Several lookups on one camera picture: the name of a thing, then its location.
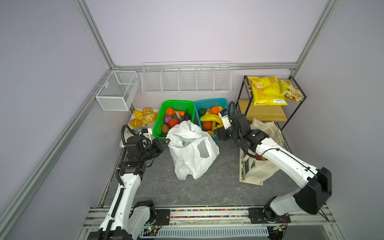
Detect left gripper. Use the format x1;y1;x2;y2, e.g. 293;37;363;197
139;137;170;162

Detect white plastic grocery bag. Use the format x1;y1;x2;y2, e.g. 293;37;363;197
167;121;220;181

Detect yellow banana bunch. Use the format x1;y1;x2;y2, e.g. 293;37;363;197
200;114;222;124

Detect red Lays chips bag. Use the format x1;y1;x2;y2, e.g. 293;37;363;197
255;153;267;161

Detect canvas tote bag floral print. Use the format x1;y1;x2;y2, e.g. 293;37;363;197
239;118;286;186

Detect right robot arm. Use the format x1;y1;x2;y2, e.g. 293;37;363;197
215;101;332;223

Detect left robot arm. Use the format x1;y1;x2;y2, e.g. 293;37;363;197
88;125;170;240

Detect brown potato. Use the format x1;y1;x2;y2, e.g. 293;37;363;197
161;124;170;135

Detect white bread tray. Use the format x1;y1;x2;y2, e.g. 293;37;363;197
128;108;160;139

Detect red tomato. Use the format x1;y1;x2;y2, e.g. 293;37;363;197
168;119;180;128

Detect purple onion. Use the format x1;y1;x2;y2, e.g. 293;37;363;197
163;115;173;125

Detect orange fruit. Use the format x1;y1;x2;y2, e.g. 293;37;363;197
202;121;212;131

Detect croissant bread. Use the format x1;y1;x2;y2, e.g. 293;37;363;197
129;119;143;128

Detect black wooden shelf rack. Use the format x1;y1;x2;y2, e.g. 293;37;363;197
236;75;307;131

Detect teal plastic basket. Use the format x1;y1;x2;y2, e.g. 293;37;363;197
194;98;229;141

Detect green plastic basket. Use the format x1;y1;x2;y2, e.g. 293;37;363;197
153;100;195;139

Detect large yellow chips bag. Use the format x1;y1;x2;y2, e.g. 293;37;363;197
248;76;288;106

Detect small yellow snack bag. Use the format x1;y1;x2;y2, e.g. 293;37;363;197
281;80;305;103

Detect small white mesh basket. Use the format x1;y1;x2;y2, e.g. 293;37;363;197
96;71;140;112

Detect long white wire basket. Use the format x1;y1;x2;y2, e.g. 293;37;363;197
142;61;232;94

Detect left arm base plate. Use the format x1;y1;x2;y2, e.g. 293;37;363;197
129;208;171;226

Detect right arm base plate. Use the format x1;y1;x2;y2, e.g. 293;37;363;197
248;207;291;224

